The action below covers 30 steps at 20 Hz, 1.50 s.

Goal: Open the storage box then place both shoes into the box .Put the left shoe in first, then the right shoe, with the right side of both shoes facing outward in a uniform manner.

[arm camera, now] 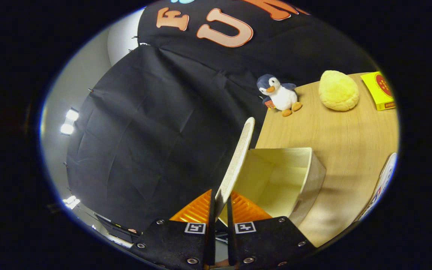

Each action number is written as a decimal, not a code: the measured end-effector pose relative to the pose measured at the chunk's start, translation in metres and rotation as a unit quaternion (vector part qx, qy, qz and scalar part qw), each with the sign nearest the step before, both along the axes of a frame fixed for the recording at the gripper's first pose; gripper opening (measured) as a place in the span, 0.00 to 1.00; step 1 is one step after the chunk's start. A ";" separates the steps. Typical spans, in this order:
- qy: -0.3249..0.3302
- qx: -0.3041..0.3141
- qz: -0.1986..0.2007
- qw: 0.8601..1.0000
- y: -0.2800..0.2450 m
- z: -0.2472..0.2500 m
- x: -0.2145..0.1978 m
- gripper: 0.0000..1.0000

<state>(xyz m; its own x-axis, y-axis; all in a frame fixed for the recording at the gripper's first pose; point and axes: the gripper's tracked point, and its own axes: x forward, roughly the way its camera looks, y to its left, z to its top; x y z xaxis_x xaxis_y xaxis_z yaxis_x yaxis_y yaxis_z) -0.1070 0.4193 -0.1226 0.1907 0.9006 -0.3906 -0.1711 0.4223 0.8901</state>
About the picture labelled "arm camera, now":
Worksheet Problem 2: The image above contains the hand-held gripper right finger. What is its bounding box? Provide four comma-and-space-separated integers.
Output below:
226, 191, 316, 270

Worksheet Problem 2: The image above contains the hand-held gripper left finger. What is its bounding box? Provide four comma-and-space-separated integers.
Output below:
130, 189, 216, 270

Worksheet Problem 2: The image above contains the beige storage box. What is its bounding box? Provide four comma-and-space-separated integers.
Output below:
216, 117, 327, 227

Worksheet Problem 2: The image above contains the dark furniture piece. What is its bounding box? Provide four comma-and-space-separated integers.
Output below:
93, 213, 141, 244

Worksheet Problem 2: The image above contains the ceiling light panel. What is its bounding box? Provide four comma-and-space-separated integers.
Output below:
63, 195, 81, 210
60, 108, 80, 135

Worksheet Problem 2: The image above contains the penguin plush toy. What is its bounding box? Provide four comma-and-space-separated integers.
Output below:
256, 74, 303, 117

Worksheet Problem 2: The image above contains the yellow round plush cushion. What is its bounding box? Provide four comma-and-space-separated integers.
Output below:
318, 70, 360, 112

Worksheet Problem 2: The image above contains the yellow book red label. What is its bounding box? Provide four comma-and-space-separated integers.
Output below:
360, 71, 396, 111

